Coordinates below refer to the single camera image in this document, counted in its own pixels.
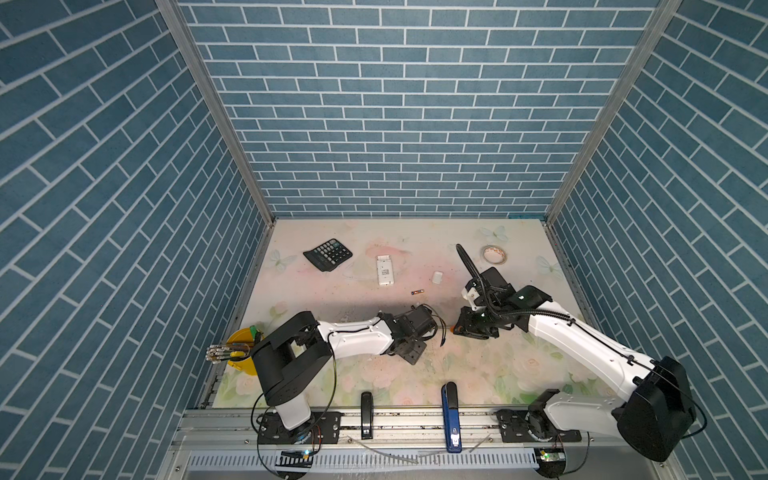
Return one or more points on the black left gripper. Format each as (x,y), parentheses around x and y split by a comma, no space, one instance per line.
(414,358)

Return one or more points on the tape roll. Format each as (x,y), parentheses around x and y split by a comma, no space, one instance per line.
(494,255)

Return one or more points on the aluminium front rail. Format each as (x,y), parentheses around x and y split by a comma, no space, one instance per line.
(406,443)

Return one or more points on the aluminium corner post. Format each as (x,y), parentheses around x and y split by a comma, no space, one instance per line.
(651,35)
(181,34)

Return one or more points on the black stapler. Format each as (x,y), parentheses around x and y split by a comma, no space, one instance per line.
(366,415)

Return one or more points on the aluminium corner post right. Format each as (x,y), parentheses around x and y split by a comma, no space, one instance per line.
(651,35)

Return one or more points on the aluminium corner post left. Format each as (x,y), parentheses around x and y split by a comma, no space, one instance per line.
(181,34)

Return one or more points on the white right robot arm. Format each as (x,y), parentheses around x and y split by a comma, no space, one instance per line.
(651,409)

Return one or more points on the small white remote control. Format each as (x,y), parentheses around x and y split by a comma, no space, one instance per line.
(385,273)

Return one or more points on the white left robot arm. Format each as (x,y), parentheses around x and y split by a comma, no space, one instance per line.
(287,360)

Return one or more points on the yellow pen cup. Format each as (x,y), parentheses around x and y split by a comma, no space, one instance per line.
(237,350)

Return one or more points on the black desktop calculator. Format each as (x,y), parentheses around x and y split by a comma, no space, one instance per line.
(328,256)

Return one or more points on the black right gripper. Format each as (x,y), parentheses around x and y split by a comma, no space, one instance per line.
(464,327)

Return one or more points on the blue stapler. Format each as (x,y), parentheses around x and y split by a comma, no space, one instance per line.
(451,417)

